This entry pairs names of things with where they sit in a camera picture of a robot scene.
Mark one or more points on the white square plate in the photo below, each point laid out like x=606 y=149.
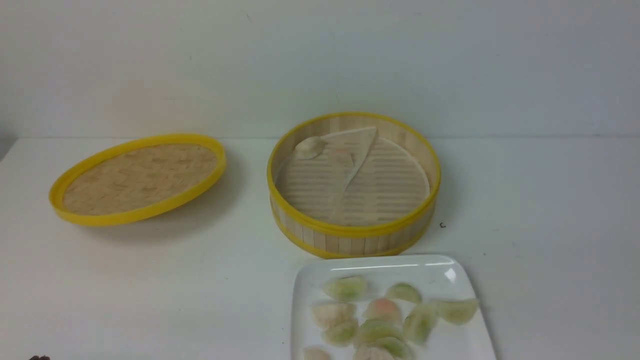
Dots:
x=436 y=277

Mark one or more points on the green dumpling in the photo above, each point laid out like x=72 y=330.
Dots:
x=405 y=292

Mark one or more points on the green dumpling plate middle right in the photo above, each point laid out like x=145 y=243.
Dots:
x=420 y=322

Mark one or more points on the pink dumpling under liner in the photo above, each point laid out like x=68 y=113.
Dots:
x=342 y=157

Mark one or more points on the white steamer liner paper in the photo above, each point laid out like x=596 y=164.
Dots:
x=385 y=184

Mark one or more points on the white dumpling plate left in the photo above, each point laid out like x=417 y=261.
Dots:
x=328 y=314

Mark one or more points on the green dumpling plate bottom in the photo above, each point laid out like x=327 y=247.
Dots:
x=397 y=348

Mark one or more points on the green dumpling plate top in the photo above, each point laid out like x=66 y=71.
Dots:
x=346 y=289

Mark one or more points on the green dumpling plate lower left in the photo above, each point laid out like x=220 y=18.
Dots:
x=341 y=335

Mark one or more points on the white dumpling plate bottom edge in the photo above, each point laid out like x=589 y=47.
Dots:
x=372 y=352

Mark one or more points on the yellow rimmed bamboo steamer basket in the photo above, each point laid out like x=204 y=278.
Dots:
x=331 y=241

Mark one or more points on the green dumpling plate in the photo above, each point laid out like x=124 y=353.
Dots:
x=420 y=322
x=341 y=335
x=374 y=329
x=346 y=289
x=457 y=312
x=397 y=348

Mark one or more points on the yellow rimmed bamboo steamer lid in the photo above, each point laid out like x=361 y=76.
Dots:
x=138 y=180

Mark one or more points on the pink dumpling plate centre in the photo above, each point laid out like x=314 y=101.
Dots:
x=385 y=309

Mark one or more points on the green dumpling plate centre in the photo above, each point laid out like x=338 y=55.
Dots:
x=374 y=329

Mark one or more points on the white dumpling in steamer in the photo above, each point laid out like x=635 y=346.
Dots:
x=309 y=148

